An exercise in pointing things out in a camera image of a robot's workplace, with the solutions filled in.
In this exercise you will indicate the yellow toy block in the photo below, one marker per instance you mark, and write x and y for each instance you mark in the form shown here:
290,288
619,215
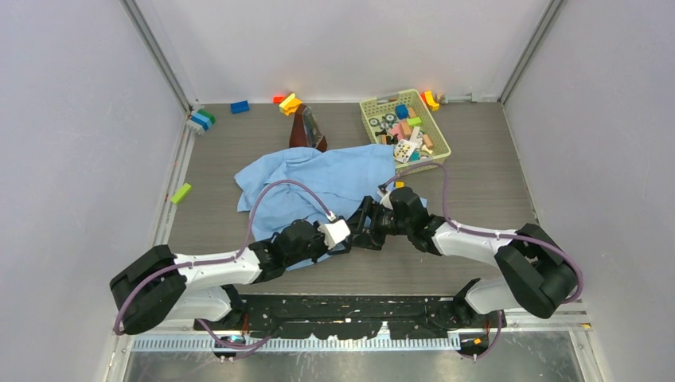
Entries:
290,104

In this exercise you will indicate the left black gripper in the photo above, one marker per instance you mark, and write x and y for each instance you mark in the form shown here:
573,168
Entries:
323,246

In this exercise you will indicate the lime green block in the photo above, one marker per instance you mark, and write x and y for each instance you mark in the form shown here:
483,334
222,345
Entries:
181,193

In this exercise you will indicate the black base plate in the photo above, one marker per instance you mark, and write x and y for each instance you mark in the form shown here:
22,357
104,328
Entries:
348,317

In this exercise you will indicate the blue toy brick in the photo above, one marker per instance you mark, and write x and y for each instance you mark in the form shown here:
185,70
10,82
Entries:
239,107

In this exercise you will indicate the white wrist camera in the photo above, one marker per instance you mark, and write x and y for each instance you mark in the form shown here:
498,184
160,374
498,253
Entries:
335,231
384,194

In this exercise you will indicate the yellow arch block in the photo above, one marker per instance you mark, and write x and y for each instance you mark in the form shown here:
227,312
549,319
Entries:
430,101

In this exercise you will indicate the light blue shirt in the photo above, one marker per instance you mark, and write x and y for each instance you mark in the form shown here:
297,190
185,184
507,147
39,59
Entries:
303,183

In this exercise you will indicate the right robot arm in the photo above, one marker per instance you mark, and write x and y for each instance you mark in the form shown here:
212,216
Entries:
535,276

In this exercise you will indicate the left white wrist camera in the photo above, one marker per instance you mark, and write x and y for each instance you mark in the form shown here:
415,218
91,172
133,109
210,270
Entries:
335,231

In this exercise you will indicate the brown wooden metronome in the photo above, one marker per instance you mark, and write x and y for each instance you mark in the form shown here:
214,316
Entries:
305,131

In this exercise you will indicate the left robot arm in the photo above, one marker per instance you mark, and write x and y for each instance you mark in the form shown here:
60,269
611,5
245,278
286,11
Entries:
161,286

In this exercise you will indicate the yellow-green plastic basket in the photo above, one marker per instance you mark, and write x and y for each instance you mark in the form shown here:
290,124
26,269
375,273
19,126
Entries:
410,145

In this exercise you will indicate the green block in basket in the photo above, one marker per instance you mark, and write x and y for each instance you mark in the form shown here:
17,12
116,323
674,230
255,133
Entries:
414,122

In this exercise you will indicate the stacked blue green bricks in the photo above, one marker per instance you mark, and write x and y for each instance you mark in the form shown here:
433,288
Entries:
200,121

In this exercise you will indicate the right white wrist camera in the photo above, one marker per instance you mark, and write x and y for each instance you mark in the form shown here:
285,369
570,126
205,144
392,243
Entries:
384,194

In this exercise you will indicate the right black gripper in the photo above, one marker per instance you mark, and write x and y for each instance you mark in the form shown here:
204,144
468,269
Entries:
371,239

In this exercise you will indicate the blue block in basket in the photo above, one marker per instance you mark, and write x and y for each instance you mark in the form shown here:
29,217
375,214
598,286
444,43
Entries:
401,111

